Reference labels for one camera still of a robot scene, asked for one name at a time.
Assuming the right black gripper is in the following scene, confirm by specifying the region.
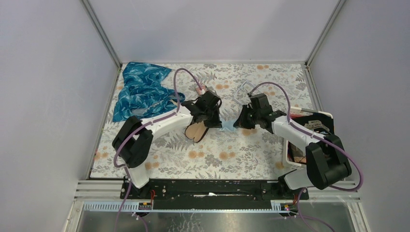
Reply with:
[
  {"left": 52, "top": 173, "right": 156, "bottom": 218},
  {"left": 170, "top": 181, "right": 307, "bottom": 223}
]
[{"left": 233, "top": 105, "right": 261, "bottom": 130}]

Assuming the large light blue cloth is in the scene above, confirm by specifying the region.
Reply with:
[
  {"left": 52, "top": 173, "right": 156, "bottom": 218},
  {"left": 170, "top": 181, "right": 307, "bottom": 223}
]
[{"left": 220, "top": 119, "right": 236, "bottom": 132}]

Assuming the black glasses case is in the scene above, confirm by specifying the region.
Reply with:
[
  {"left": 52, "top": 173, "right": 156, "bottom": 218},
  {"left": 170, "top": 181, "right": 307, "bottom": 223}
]
[{"left": 184, "top": 122, "right": 209, "bottom": 143}]

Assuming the flag pattern glasses case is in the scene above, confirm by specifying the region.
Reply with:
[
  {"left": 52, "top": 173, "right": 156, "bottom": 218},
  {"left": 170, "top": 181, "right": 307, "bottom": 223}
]
[{"left": 195, "top": 84, "right": 208, "bottom": 96}]

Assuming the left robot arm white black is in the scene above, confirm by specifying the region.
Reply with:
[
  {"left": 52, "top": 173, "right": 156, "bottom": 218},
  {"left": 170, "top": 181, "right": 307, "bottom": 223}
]
[{"left": 112, "top": 90, "right": 222, "bottom": 199}]

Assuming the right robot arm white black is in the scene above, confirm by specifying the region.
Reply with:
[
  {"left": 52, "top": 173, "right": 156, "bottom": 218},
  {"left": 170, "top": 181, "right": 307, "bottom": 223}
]
[{"left": 234, "top": 93, "right": 352, "bottom": 199}]

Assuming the white storage bin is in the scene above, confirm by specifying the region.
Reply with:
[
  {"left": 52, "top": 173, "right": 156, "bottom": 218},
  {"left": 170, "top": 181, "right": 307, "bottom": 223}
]
[{"left": 283, "top": 106, "right": 334, "bottom": 169}]

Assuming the blue patterned fabric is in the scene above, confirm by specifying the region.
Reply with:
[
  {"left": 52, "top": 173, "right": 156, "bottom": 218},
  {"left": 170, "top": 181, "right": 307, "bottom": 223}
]
[{"left": 112, "top": 62, "right": 177, "bottom": 122}]

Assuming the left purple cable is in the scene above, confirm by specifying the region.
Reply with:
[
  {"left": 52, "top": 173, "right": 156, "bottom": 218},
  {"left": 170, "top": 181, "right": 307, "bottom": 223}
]
[{"left": 114, "top": 68, "right": 204, "bottom": 232}]

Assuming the purple cable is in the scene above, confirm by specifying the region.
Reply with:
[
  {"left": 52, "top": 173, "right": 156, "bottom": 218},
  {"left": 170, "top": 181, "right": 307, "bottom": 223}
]
[
  {"left": 114, "top": 68, "right": 204, "bottom": 232},
  {"left": 248, "top": 82, "right": 365, "bottom": 232}
]

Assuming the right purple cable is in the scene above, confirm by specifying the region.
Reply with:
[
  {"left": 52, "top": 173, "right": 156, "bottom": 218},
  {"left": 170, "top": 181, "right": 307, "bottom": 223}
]
[{"left": 248, "top": 82, "right": 365, "bottom": 232}]

